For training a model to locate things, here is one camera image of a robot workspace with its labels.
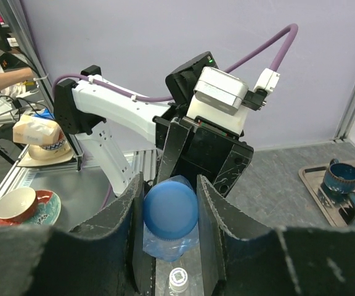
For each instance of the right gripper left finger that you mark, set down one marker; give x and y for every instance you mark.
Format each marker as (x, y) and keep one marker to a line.
(101, 256)

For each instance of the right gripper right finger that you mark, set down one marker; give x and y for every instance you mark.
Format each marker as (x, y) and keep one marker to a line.
(241, 256)

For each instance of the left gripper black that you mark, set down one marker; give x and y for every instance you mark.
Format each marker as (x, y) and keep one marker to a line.
(193, 148)

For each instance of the blue cap water bottle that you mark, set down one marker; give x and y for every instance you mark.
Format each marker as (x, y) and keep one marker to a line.
(170, 250)

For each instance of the blue bottle cap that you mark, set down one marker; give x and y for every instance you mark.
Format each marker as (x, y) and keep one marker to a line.
(170, 210)

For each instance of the person forearm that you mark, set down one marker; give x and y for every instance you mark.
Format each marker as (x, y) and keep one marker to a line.
(8, 79)

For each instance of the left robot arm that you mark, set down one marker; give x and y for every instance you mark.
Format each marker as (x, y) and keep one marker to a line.
(92, 109)

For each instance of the clear small bottle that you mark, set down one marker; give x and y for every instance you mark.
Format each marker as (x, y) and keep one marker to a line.
(178, 283)

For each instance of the metal tray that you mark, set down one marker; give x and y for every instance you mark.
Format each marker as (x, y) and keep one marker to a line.
(326, 200)

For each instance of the patterned saucer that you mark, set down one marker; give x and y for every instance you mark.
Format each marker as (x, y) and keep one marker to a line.
(47, 212)

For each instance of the blue ceramic cup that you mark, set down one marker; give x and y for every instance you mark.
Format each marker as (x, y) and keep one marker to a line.
(340, 177)

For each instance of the red white bowl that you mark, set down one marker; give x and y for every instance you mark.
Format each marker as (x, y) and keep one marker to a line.
(18, 205)

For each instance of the straw hat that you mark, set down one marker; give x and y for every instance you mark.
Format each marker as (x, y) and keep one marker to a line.
(36, 156)

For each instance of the tissue pack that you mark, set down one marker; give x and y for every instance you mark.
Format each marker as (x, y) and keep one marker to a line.
(35, 131)

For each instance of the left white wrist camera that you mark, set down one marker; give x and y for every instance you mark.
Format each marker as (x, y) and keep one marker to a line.
(218, 98)

